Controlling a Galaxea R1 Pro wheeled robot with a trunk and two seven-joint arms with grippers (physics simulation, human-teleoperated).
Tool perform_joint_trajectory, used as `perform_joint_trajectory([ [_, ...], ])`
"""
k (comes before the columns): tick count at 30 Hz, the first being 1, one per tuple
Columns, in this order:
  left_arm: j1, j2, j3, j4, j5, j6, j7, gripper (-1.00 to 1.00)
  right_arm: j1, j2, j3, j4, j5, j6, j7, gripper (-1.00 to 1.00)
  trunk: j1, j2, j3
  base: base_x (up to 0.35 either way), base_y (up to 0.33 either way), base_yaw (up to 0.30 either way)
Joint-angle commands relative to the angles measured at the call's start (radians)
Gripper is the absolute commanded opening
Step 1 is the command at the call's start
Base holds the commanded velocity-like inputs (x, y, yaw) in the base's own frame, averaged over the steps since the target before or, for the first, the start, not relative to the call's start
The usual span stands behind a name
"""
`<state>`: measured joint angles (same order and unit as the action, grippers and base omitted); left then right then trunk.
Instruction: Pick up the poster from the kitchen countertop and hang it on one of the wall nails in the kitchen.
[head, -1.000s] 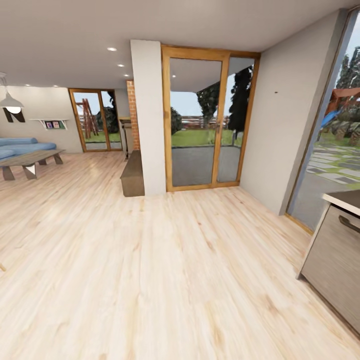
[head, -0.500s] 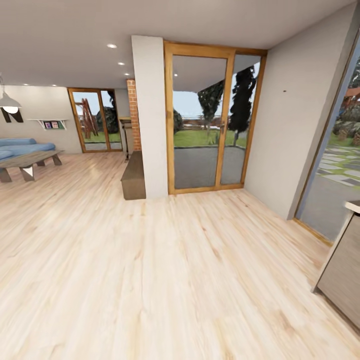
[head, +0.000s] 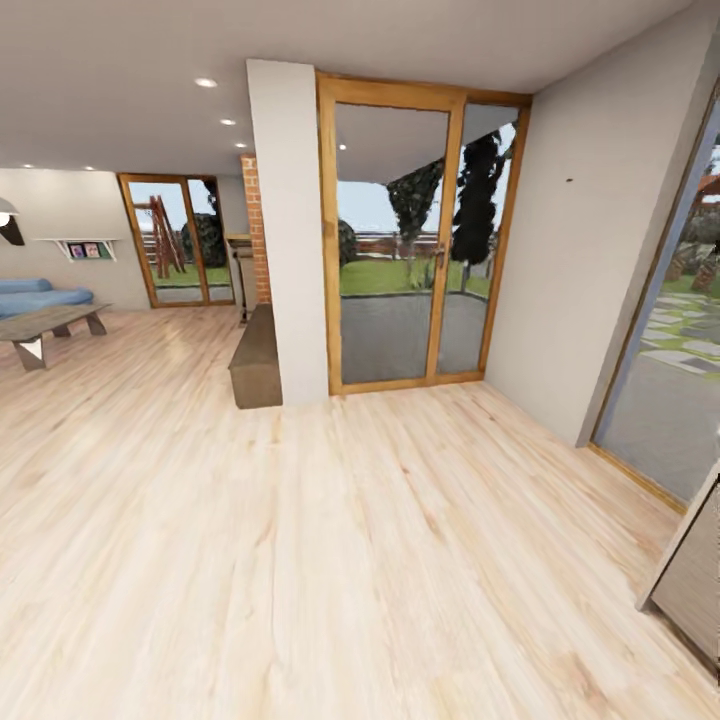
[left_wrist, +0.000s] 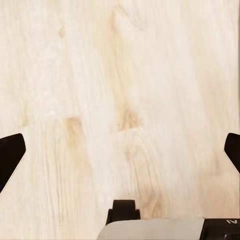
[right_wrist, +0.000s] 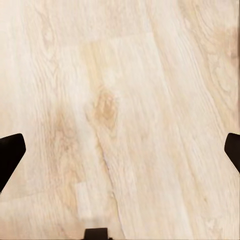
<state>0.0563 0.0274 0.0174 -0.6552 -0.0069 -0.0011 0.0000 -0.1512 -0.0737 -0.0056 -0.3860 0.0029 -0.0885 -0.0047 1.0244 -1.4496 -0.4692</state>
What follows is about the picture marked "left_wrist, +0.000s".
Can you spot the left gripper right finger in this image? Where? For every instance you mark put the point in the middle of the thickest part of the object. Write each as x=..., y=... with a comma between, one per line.
x=232, y=149

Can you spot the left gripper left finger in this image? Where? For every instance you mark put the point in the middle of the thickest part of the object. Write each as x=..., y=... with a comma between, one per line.
x=12, y=149

